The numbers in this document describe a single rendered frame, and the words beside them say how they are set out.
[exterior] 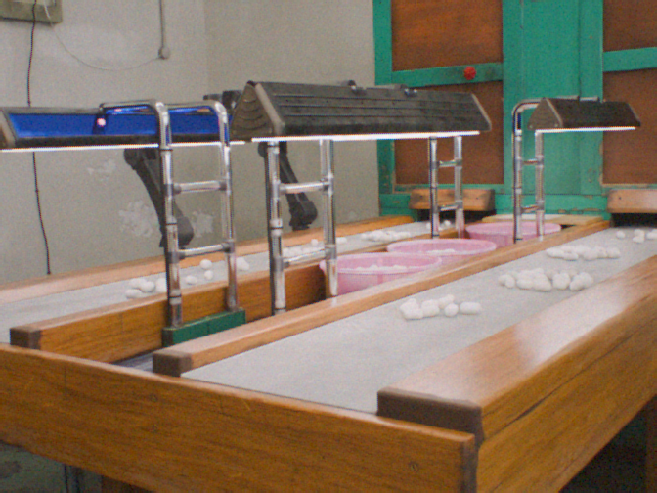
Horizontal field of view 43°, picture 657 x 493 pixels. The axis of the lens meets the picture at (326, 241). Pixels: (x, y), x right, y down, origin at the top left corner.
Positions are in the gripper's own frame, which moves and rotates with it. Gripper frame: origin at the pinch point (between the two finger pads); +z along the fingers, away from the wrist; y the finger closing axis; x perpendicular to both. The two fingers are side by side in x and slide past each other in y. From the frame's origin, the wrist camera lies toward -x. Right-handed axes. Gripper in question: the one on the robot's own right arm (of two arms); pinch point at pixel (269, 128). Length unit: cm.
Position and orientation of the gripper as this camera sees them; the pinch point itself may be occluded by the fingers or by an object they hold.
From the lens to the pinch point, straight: 217.5
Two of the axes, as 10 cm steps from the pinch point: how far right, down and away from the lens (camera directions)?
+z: 8.1, 0.5, -5.9
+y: 5.9, -1.2, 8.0
